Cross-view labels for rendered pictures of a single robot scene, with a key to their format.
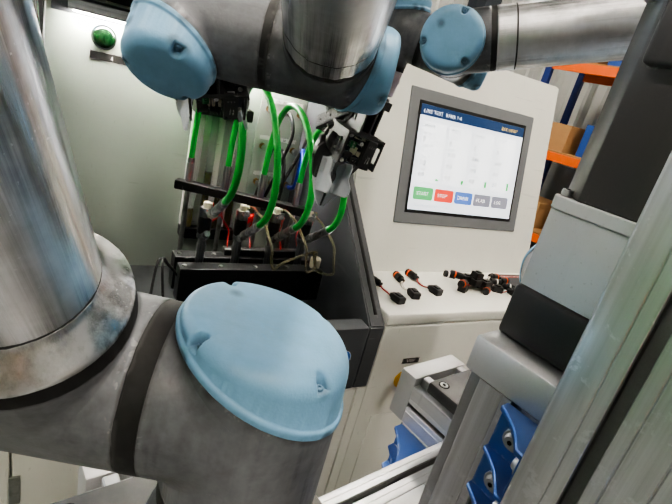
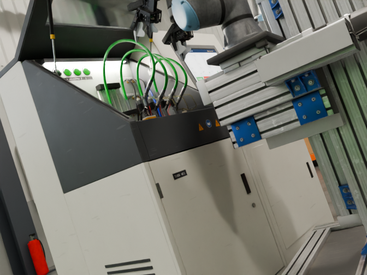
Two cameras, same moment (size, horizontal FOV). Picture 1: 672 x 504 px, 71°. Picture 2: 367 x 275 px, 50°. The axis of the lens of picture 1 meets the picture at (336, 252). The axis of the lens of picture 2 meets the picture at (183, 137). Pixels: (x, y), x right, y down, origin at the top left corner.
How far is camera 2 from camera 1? 137 cm
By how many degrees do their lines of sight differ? 30
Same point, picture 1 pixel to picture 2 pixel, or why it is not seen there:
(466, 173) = (208, 69)
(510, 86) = (199, 37)
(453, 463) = (270, 22)
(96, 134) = not seen: hidden behind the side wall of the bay
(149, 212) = not seen: hidden behind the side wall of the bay
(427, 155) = (191, 65)
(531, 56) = not seen: outside the picture
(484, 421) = (267, 7)
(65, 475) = (171, 183)
